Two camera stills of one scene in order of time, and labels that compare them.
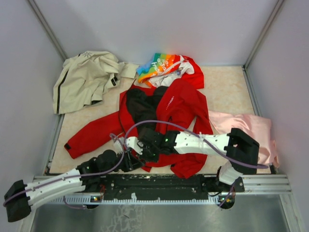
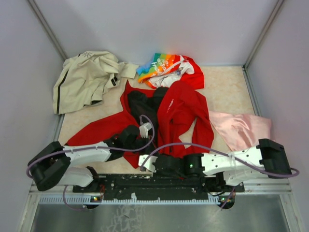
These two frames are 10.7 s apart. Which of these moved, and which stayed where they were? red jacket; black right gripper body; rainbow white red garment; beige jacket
Moved: black right gripper body
Stayed: rainbow white red garment; red jacket; beige jacket
